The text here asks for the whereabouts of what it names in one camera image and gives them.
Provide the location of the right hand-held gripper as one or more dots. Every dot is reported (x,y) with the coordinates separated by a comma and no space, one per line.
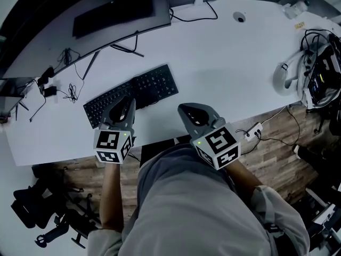
(221,143)

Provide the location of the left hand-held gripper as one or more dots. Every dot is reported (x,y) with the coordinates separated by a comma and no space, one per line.
(109,143)

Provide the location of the black keyboard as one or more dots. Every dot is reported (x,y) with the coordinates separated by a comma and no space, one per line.
(157,84)

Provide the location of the person's left forearm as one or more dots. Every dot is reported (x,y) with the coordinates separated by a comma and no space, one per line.
(112,196)

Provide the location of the person's right forearm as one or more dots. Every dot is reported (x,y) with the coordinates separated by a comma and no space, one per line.
(242,177)

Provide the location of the white power strip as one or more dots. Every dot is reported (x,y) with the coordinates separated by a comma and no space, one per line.
(254,131)

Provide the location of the black monitor stand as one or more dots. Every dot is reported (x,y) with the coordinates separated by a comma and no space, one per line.
(90,63)

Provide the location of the black power adapter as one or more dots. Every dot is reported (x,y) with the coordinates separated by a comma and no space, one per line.
(50,91)
(45,75)

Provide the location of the person's shirt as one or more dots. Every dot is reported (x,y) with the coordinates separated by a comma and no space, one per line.
(191,209)

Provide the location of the black curved monitor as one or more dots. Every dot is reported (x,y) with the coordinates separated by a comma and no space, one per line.
(160,15)

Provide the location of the black office chair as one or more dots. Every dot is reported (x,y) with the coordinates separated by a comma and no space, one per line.
(34,204)

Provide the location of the small yellow sticker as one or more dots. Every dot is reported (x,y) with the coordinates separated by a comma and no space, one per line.
(300,25)

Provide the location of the clear plastic bottle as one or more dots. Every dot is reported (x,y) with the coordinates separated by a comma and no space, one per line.
(295,8)

